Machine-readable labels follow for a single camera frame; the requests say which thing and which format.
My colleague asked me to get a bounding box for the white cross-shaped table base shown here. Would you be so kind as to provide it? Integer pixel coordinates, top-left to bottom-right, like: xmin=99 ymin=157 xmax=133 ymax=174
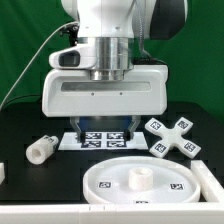
xmin=145 ymin=117 xmax=201 ymax=159

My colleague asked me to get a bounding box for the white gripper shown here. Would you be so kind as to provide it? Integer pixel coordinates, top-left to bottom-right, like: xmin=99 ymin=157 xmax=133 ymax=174
xmin=42 ymin=65 xmax=168 ymax=143

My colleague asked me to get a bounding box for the white marker sheet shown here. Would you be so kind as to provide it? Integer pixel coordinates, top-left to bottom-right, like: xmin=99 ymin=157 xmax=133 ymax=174
xmin=59 ymin=132 xmax=148 ymax=151

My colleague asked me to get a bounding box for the white left border block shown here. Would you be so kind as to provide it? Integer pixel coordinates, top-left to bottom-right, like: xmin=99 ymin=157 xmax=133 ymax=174
xmin=0 ymin=163 xmax=5 ymax=185

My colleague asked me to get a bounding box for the white right border rail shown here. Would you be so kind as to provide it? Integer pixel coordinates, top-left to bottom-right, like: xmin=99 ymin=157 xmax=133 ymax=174
xmin=191 ymin=160 xmax=224 ymax=203

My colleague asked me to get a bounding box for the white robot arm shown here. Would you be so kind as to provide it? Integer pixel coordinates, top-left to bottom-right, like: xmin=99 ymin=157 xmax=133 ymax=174
xmin=42 ymin=0 xmax=188 ymax=142

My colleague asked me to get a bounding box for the white round table top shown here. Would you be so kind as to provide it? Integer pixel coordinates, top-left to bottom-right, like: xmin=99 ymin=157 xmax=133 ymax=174
xmin=83 ymin=156 xmax=201 ymax=204

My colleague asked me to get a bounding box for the white front border rail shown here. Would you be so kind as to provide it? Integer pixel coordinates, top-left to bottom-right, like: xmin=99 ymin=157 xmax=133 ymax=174
xmin=0 ymin=203 xmax=224 ymax=224

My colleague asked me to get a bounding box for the grey cable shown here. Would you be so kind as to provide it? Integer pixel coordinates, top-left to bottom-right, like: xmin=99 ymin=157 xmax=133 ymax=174
xmin=0 ymin=21 xmax=80 ymax=111

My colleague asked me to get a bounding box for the black cable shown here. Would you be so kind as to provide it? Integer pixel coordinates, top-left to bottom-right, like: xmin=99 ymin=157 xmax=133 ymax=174
xmin=0 ymin=94 xmax=44 ymax=111

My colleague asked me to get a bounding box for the white border rail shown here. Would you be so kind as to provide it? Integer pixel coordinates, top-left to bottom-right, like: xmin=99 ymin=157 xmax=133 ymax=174
xmin=191 ymin=160 xmax=224 ymax=203
xmin=0 ymin=203 xmax=224 ymax=224

